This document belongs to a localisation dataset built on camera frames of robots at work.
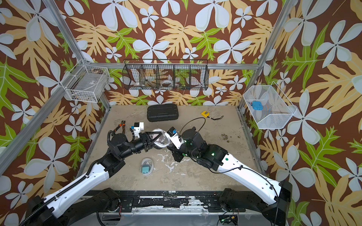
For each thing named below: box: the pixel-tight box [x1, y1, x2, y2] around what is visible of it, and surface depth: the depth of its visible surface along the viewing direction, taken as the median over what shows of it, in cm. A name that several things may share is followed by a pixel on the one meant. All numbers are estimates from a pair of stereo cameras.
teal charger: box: [141, 166, 150, 174], surface depth 86 cm
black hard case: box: [147, 103, 179, 122], surface depth 113 cm
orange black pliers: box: [113, 120, 126, 135], surface depth 109 cm
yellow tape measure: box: [200, 110, 224, 121], surface depth 117 cm
